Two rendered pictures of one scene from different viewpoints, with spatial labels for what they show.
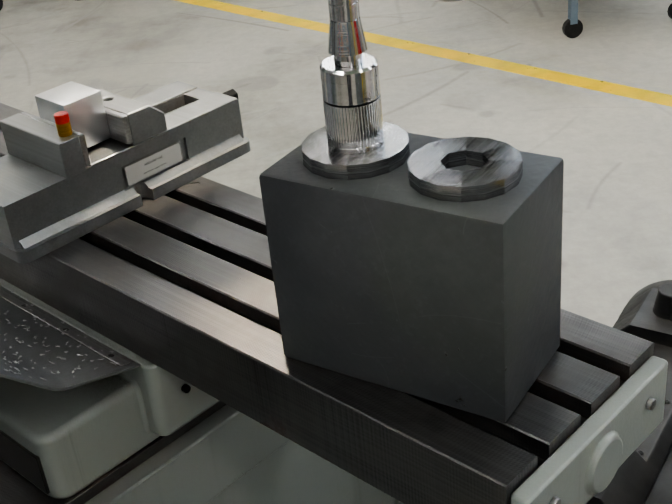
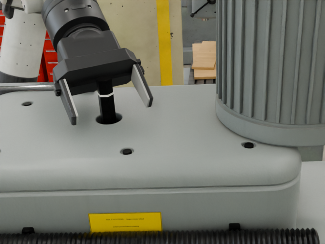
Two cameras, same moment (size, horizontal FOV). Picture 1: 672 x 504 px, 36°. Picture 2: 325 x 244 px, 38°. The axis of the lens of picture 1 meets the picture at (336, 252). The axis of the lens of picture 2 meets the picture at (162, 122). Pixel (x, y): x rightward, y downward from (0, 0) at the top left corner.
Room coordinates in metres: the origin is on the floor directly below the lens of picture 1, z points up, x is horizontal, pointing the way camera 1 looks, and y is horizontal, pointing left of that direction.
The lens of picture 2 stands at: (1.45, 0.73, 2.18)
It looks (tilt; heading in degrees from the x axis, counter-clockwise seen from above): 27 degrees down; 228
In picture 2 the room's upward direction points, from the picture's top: 4 degrees counter-clockwise
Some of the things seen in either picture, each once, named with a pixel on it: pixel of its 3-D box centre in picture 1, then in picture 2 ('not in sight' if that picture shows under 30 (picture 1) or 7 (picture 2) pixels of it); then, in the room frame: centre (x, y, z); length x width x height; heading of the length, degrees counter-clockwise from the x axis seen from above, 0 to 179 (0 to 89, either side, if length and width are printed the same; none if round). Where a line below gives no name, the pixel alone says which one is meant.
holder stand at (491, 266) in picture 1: (414, 256); not in sight; (0.77, -0.07, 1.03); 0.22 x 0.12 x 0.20; 55
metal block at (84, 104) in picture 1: (72, 116); not in sight; (1.16, 0.29, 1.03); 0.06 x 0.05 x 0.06; 44
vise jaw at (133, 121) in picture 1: (114, 112); not in sight; (1.20, 0.25, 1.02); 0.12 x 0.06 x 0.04; 44
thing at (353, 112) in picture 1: (352, 108); not in sight; (0.80, -0.03, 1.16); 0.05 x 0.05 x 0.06
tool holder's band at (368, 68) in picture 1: (349, 67); not in sight; (0.80, -0.03, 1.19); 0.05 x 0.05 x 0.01
